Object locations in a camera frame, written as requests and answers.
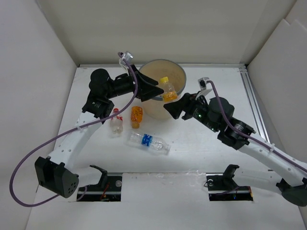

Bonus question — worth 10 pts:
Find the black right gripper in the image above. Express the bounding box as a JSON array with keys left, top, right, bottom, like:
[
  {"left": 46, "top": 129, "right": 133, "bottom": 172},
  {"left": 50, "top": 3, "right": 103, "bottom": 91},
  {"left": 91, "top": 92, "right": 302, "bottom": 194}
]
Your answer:
[{"left": 164, "top": 90, "right": 219, "bottom": 133}]

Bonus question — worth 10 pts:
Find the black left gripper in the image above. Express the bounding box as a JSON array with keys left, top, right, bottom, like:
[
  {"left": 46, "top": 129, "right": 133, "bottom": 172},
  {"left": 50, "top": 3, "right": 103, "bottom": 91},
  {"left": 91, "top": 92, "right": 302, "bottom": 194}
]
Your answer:
[{"left": 105, "top": 64, "right": 164, "bottom": 102}]

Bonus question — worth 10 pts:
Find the yellow cap orange label bottle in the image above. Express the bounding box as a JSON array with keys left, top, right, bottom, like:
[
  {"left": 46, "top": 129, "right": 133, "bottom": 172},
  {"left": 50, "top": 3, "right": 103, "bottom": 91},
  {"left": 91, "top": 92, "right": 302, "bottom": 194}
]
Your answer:
[{"left": 160, "top": 77, "right": 178, "bottom": 103}]

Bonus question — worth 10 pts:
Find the small red cap bottle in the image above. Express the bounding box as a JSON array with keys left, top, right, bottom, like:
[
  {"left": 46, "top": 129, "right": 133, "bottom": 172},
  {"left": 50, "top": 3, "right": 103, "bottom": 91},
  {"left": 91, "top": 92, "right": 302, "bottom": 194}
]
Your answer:
[{"left": 110, "top": 108, "right": 123, "bottom": 137}]

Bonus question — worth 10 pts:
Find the clear bottle blue label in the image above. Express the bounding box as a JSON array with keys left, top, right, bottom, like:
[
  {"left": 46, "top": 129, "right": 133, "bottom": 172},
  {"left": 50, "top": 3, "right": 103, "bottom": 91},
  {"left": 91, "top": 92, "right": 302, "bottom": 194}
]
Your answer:
[{"left": 128, "top": 131, "right": 171, "bottom": 155}]

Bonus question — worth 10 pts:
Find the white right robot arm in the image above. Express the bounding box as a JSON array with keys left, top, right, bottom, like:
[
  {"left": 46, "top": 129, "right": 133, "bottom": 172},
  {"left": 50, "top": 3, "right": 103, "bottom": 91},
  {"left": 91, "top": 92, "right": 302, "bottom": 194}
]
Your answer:
[{"left": 164, "top": 93, "right": 307, "bottom": 207}]

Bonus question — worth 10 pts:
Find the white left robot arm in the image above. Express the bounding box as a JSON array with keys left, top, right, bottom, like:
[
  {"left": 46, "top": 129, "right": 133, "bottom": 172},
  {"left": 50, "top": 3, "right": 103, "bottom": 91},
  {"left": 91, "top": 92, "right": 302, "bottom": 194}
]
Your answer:
[{"left": 35, "top": 65, "right": 163, "bottom": 198}]

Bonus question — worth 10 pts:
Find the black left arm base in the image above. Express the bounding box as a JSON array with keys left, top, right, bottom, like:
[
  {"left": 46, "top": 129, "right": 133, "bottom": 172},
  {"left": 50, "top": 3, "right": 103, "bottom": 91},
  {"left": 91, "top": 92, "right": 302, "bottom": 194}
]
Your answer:
[{"left": 76, "top": 165, "right": 122, "bottom": 202}]

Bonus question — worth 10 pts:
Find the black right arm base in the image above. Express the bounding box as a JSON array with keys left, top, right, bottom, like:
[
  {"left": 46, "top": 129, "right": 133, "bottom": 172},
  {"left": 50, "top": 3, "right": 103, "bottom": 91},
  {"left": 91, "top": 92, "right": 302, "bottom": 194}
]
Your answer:
[{"left": 204, "top": 164, "right": 253, "bottom": 201}]

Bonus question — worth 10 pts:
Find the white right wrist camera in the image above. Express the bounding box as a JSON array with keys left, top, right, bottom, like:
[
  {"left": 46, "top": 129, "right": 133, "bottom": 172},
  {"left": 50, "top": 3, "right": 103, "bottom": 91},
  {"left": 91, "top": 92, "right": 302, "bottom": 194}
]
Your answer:
[{"left": 197, "top": 77, "right": 213, "bottom": 97}]

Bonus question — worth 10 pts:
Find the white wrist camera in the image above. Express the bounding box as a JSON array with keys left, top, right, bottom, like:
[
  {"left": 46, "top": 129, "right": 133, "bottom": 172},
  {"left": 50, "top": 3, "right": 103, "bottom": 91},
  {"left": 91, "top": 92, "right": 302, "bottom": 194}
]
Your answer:
[
  {"left": 118, "top": 51, "right": 133, "bottom": 70},
  {"left": 197, "top": 77, "right": 213, "bottom": 97}
]

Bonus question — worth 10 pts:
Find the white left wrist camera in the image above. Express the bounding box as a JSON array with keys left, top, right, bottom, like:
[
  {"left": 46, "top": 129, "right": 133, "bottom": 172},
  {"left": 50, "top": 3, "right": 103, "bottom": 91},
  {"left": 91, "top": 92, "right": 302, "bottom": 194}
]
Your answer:
[{"left": 118, "top": 51, "right": 133, "bottom": 70}]

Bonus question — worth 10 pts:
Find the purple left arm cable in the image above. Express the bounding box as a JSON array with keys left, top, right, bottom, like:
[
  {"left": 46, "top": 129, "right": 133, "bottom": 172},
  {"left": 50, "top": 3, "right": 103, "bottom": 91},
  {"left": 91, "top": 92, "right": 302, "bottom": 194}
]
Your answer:
[{"left": 9, "top": 52, "right": 140, "bottom": 207}]

